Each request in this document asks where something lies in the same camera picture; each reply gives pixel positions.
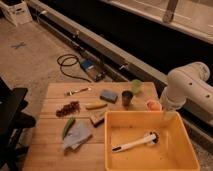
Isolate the green pepper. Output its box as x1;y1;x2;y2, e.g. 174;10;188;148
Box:
62;117;75;139

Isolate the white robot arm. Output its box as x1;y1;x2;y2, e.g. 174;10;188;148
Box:
160;62;213;115

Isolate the dark metal cup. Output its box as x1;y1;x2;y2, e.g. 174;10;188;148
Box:
122;90;133;106

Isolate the green plastic cup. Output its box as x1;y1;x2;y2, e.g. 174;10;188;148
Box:
131;79;142;94

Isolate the blue sponge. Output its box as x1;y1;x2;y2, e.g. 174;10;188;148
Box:
100;89;118;103

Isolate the yellow banana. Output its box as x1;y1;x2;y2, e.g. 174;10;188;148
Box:
85;102;107;110

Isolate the blue power box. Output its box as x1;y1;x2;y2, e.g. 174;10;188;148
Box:
80;59;105;82

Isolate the wooden block brush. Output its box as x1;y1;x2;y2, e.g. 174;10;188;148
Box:
90;111;105;127

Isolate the metal fork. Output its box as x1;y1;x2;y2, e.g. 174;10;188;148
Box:
65;87;91;96

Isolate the brown dried bunch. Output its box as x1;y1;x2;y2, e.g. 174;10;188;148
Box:
56;101;80;117

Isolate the orange fruit bowl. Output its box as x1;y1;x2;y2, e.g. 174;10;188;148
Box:
146;100;162;111

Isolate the grey blue cloth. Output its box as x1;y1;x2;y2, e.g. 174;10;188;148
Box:
62;121;92;150

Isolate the white dish brush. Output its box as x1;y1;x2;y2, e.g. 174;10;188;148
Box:
112;132;159;152

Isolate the yellow plastic bin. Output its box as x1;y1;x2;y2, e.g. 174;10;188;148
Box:
105;111;200;171

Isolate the black chair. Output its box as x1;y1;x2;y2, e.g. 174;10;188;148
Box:
0;77;36;171

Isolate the white cardboard box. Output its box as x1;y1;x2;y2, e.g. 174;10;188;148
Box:
0;0;32;26

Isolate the black cable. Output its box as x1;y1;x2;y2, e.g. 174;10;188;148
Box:
56;53;92;83

